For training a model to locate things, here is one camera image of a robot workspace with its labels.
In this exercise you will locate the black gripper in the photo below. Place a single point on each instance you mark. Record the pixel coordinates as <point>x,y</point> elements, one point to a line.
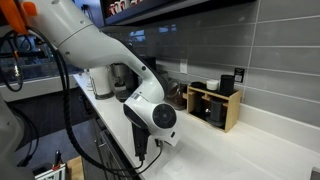
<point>140,133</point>

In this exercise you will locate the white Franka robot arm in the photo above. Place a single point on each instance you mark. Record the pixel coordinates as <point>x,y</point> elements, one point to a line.
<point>93,43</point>

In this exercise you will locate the Keurig coffee machine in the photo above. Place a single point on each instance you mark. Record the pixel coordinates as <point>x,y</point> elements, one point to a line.
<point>119,75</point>

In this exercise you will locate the black coffee press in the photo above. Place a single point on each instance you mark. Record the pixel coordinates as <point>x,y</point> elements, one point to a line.
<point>216,111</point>

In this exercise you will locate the wooden coffee organizer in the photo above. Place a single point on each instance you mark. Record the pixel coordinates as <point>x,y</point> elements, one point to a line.
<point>233,113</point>

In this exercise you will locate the black paper towel holder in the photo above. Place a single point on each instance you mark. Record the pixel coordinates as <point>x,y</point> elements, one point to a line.
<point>104,96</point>

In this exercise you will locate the wooden block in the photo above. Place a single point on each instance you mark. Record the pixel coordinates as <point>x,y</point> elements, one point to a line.
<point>76,168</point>

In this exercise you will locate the black round cap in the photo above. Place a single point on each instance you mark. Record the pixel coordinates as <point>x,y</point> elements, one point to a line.
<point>197,84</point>

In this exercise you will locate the black cylinder container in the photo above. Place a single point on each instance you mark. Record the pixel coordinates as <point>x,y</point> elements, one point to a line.
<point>227,85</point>

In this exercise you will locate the window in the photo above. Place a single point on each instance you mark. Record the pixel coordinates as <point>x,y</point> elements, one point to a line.
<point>36,63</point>

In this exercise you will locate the red white mugs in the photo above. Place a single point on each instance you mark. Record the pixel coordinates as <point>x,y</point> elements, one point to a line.
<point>120,6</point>

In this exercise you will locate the white frame rack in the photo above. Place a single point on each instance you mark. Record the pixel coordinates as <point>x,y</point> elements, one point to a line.
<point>53,174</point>

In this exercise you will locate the white wall outlet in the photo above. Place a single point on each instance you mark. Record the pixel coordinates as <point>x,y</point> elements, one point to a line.
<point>183,66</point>

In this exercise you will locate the small black wall sign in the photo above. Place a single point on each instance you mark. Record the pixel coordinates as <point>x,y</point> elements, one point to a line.
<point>239,75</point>

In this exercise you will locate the black wall shelf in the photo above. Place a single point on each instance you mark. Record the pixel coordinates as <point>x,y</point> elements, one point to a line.
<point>160,8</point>

